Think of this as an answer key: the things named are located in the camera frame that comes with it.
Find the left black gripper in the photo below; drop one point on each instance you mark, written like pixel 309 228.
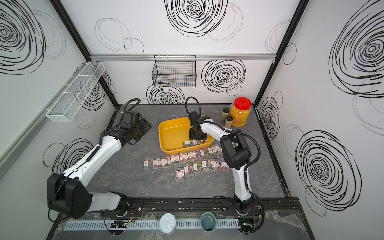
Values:
pixel 146 125

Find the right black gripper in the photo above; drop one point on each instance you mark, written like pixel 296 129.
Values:
pixel 191 136

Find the yellow plastic storage tray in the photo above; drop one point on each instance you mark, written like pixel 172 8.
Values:
pixel 173 133

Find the second row clear clip box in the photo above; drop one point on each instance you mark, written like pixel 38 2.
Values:
pixel 197 167

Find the barcode paper clip box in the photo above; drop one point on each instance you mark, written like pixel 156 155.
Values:
pixel 188 170

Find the second row red label box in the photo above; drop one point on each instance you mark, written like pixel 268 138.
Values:
pixel 215 165

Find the eleventh clear paper clip box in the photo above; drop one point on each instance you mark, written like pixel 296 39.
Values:
pixel 148 164

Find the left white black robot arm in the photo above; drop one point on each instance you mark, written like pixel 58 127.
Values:
pixel 67 193

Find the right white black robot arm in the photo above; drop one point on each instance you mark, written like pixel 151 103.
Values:
pixel 239 150

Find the tray box beside red label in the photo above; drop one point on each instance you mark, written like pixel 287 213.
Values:
pixel 206 165

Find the front black cap spice bottle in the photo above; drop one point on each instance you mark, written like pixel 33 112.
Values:
pixel 228 122

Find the black cap spice bottle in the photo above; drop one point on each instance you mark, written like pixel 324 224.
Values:
pixel 225 114
pixel 228 122

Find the rear black cap spice bottle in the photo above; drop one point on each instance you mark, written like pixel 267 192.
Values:
pixel 225 114

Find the red lid corn jar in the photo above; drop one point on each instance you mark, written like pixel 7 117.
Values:
pixel 240 111

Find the grey green cup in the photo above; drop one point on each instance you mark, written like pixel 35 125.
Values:
pixel 208 222

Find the black wire wall basket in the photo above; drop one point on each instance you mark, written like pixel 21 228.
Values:
pixel 175 70

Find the white slotted cable duct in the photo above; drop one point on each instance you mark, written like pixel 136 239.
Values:
pixel 185 224

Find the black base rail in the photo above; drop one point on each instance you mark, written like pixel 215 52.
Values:
pixel 225 206

